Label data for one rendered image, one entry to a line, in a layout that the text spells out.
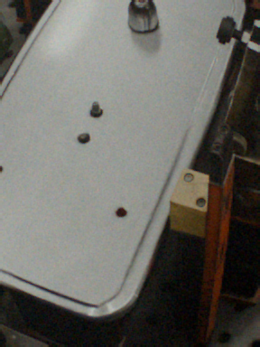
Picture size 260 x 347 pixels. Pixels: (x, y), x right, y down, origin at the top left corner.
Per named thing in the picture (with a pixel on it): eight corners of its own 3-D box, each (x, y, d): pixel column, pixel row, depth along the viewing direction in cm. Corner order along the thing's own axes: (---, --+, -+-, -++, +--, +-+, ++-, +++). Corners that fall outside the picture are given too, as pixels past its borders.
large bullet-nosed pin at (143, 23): (135, 17, 108) (133, -14, 102) (162, 24, 108) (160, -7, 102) (125, 36, 107) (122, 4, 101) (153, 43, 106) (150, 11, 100)
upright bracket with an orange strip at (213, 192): (203, 334, 119) (219, 119, 76) (212, 337, 119) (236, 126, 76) (194, 352, 118) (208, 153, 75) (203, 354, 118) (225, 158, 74)
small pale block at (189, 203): (181, 312, 121) (182, 165, 90) (206, 318, 121) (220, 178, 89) (170, 333, 120) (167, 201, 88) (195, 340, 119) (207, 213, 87)
